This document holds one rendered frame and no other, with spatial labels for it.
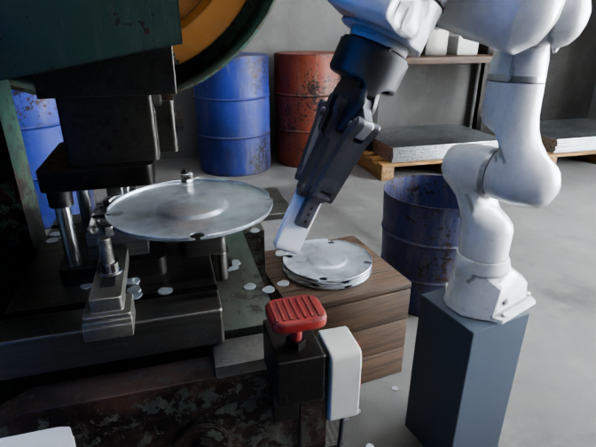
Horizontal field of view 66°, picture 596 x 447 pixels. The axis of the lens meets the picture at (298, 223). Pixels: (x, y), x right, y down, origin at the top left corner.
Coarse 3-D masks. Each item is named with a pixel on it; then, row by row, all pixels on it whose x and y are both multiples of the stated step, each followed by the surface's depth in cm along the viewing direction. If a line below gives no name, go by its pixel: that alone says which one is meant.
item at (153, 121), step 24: (144, 96) 66; (168, 96) 74; (72, 120) 65; (96, 120) 65; (120, 120) 66; (144, 120) 67; (168, 120) 70; (72, 144) 66; (96, 144) 67; (120, 144) 68; (144, 144) 68; (168, 144) 72
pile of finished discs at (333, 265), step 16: (320, 240) 162; (336, 240) 162; (288, 256) 153; (304, 256) 151; (320, 256) 150; (336, 256) 150; (352, 256) 151; (368, 256) 151; (288, 272) 143; (320, 272) 141; (336, 272) 141; (352, 272) 141; (368, 272) 143; (320, 288) 137; (336, 288) 137
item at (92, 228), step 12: (96, 204) 83; (96, 216) 79; (96, 228) 74; (96, 240) 72; (120, 240) 73; (132, 240) 74; (144, 240) 74; (96, 252) 73; (132, 252) 74; (144, 252) 75
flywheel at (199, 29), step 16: (192, 0) 102; (208, 0) 100; (224, 0) 100; (240, 0) 101; (192, 16) 101; (208, 16) 101; (224, 16) 102; (192, 32) 101; (208, 32) 102; (176, 48) 101; (192, 48) 102
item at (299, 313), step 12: (276, 300) 58; (288, 300) 58; (300, 300) 58; (312, 300) 58; (276, 312) 55; (288, 312) 55; (300, 312) 55; (312, 312) 55; (324, 312) 56; (276, 324) 54; (288, 324) 53; (300, 324) 54; (312, 324) 54; (324, 324) 55; (300, 336) 57
